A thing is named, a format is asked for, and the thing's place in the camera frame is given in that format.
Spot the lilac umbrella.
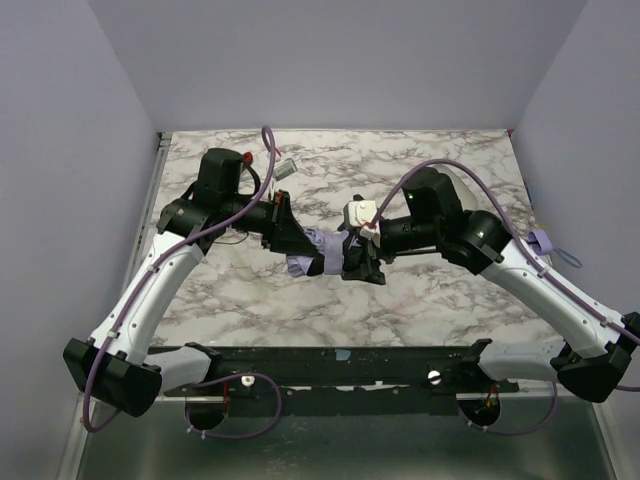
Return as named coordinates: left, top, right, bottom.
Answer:
left=286, top=229, right=583, bottom=278

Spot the beige zippered umbrella case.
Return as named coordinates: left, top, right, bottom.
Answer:
left=436, top=165, right=478, bottom=210

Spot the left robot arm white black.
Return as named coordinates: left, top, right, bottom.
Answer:
left=63, top=148, right=329, bottom=417

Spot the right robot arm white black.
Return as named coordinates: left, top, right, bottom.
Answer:
left=342, top=161, right=639, bottom=403

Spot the blue tape piece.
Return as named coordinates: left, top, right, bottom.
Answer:
left=335, top=349, right=351, bottom=361

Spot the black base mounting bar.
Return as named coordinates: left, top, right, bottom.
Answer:
left=168, top=340, right=518, bottom=417

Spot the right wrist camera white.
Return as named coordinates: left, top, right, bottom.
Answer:
left=343, top=200, right=380, bottom=244

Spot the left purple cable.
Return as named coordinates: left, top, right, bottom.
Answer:
left=82, top=124, right=284, bottom=441

